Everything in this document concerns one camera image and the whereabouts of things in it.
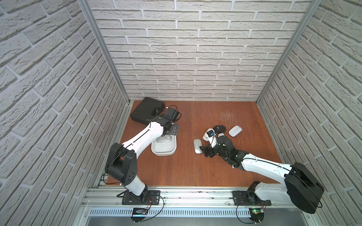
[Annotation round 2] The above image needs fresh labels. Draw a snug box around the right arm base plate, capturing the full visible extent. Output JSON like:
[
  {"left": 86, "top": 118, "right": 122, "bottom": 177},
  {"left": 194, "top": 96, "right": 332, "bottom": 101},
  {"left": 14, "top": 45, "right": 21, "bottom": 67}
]
[{"left": 232, "top": 191, "right": 272, "bottom": 207}]

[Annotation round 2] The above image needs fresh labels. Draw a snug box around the white mouse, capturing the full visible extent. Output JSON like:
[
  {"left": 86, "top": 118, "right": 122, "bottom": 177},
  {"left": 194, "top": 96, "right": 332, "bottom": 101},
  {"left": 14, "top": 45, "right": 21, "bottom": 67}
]
[
  {"left": 228, "top": 125, "right": 242, "bottom": 137},
  {"left": 156, "top": 135, "right": 173, "bottom": 143},
  {"left": 203, "top": 128, "right": 215, "bottom": 142}
]

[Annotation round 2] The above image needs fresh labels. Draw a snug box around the white storage box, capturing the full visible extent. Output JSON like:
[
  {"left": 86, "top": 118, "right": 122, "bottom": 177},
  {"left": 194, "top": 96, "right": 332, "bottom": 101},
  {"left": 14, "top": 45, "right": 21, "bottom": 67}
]
[{"left": 151, "top": 135, "right": 177, "bottom": 156}]

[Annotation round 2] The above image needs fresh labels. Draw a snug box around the black mouse upper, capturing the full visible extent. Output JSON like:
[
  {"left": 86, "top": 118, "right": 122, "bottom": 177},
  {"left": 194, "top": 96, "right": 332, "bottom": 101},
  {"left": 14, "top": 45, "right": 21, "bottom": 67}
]
[{"left": 213, "top": 125, "right": 226, "bottom": 134}]

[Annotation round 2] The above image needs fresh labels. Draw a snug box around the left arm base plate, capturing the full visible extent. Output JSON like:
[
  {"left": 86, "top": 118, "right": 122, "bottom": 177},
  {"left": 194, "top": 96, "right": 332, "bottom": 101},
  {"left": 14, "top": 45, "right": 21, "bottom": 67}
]
[{"left": 121, "top": 190, "right": 160, "bottom": 206}]

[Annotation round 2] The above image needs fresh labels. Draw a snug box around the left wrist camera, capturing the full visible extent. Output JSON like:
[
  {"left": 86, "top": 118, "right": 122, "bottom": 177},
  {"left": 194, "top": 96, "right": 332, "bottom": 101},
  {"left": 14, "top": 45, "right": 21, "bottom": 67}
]
[{"left": 165, "top": 105, "right": 182, "bottom": 122}]

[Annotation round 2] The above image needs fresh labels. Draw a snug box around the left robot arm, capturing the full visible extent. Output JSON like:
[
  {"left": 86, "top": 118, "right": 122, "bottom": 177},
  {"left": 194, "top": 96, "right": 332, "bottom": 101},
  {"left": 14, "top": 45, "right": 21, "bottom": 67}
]
[{"left": 104, "top": 112, "right": 182, "bottom": 196}]

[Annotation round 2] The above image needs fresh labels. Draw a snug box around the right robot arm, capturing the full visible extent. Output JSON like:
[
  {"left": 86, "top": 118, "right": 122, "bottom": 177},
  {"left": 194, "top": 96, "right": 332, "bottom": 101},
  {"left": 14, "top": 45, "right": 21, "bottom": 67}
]
[{"left": 198, "top": 135, "right": 324, "bottom": 214}]

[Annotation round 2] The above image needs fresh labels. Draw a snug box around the right controller board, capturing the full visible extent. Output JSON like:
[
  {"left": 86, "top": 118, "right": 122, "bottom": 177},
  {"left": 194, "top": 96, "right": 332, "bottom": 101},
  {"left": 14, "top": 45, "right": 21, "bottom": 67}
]
[{"left": 249, "top": 209, "right": 265, "bottom": 222}]

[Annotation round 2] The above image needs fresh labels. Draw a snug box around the silver mouse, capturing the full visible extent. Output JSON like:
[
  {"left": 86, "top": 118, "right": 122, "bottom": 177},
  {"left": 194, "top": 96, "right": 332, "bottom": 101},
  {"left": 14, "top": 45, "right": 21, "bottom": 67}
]
[{"left": 193, "top": 139, "right": 202, "bottom": 154}]

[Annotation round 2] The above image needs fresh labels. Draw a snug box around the left controller board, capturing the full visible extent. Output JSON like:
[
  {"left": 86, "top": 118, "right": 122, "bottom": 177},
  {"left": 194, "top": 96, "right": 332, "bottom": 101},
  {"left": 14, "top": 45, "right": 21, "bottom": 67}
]
[{"left": 132, "top": 208, "right": 149, "bottom": 216}]

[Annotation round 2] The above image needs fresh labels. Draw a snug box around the aluminium front rail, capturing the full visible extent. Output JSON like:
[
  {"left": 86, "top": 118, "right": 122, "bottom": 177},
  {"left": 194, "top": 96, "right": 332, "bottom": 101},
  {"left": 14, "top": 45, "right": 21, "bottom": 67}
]
[{"left": 81, "top": 186, "right": 295, "bottom": 208}]

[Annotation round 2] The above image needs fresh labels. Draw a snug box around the black carrying case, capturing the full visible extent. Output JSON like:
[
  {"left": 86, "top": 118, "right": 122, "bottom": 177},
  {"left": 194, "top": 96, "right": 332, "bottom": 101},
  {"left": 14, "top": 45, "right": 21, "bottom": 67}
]
[{"left": 131, "top": 97, "right": 165, "bottom": 125}]

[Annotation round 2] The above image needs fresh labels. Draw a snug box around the controller board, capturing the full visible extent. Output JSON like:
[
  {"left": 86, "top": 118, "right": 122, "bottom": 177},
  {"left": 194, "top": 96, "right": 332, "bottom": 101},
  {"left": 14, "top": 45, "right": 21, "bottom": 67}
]
[
  {"left": 132, "top": 208, "right": 149, "bottom": 216},
  {"left": 249, "top": 209, "right": 265, "bottom": 222}
]

